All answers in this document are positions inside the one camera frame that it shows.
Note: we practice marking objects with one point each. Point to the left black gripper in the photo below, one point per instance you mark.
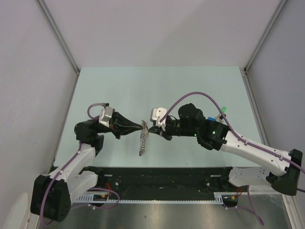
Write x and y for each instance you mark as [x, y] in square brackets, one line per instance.
[120, 125]

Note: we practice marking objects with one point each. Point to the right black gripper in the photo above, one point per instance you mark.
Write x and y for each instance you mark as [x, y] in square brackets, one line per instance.
[159, 130]

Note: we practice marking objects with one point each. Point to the metal key organizer ring disc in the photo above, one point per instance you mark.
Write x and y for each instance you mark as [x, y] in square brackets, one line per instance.
[143, 138]

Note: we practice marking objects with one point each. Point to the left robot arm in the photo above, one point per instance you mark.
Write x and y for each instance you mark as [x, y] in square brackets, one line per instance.
[54, 194]

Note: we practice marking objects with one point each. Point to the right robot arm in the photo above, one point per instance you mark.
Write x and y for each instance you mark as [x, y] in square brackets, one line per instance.
[276, 168]

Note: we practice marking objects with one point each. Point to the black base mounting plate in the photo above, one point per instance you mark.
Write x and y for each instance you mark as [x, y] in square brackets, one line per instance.
[173, 184]

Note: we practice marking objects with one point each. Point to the green key tag key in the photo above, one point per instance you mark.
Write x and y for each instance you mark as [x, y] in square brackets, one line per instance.
[222, 110]

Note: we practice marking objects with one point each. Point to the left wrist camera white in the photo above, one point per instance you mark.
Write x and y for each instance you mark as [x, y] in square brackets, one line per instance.
[106, 115]

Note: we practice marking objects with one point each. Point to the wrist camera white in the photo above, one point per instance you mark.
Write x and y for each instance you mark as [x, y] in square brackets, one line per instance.
[106, 115]
[158, 117]

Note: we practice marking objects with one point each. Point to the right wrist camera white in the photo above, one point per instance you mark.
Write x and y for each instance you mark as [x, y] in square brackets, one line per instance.
[158, 117]

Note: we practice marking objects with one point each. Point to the left aluminium frame post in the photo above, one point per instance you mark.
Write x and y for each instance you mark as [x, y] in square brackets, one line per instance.
[57, 34]

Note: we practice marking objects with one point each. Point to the aluminium frame post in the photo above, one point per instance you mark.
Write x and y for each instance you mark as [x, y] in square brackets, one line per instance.
[57, 34]
[267, 31]

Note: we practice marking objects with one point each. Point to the right aluminium frame post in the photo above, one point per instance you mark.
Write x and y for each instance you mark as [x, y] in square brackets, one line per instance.
[267, 31]

